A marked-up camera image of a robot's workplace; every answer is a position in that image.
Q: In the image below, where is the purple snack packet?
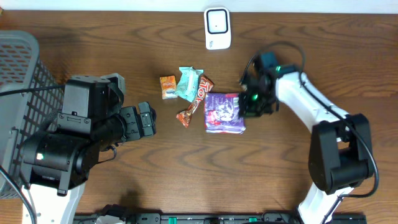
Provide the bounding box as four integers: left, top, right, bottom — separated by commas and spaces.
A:
204, 93, 246, 134

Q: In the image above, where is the orange small snack box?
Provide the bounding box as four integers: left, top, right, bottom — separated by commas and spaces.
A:
159, 75, 178, 100

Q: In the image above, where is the red orange chocolate bar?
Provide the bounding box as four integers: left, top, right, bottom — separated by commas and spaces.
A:
176, 75, 214, 128

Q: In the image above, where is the teal snack wrapper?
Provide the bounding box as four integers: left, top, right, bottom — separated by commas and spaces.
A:
175, 67, 204, 102

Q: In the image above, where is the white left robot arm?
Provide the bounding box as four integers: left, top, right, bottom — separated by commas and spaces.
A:
20, 73, 156, 223

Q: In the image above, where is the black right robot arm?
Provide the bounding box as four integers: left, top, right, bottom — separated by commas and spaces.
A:
239, 52, 379, 223

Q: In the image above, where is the white barcode scanner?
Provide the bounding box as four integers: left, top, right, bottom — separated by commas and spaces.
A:
203, 7, 231, 50

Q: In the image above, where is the black mesh plastic basket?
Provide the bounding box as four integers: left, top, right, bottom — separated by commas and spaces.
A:
1, 30, 63, 186

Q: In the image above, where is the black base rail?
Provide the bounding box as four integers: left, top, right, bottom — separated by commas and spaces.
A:
73, 212, 367, 224

